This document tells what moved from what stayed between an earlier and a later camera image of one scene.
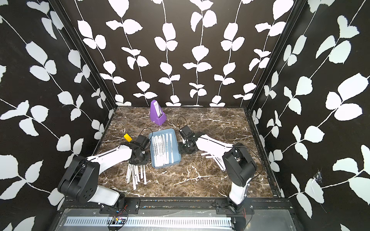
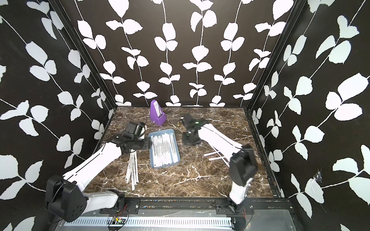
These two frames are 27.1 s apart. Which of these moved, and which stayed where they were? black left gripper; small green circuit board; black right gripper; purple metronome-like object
Moved: black left gripper; black right gripper
Stayed: purple metronome-like object; small green circuit board
